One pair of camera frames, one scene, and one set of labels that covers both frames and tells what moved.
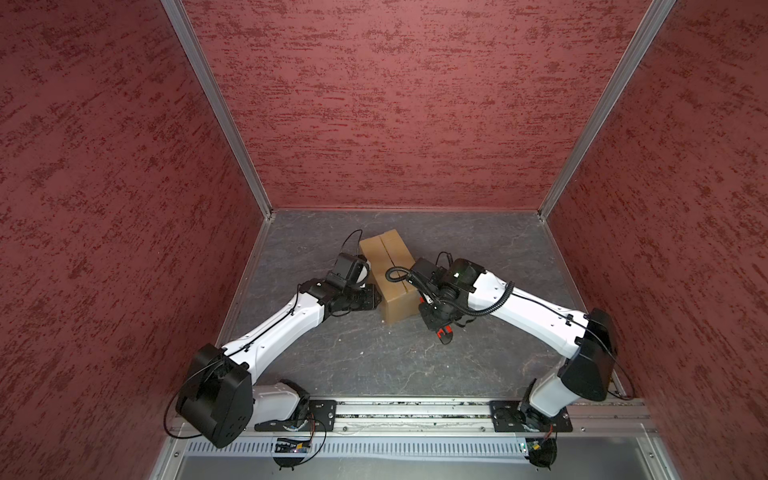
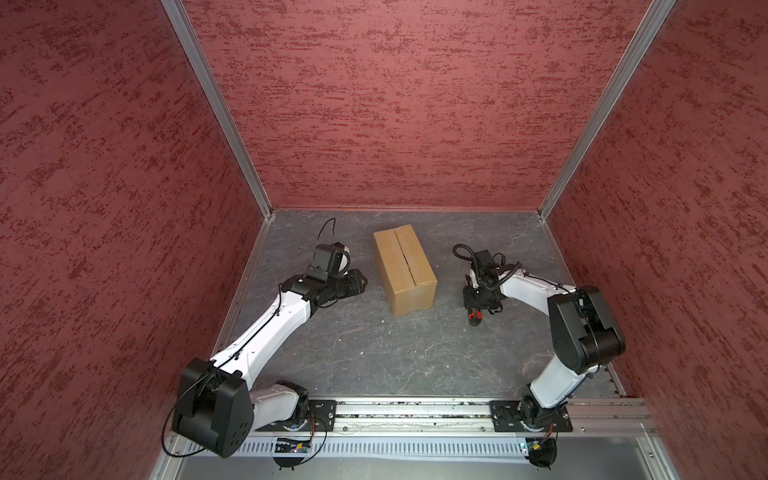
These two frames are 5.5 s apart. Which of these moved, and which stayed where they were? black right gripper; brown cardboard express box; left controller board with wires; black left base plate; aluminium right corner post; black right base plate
Moved: brown cardboard express box; black right gripper
Stayed: black left base plate; black right base plate; left controller board with wires; aluminium right corner post
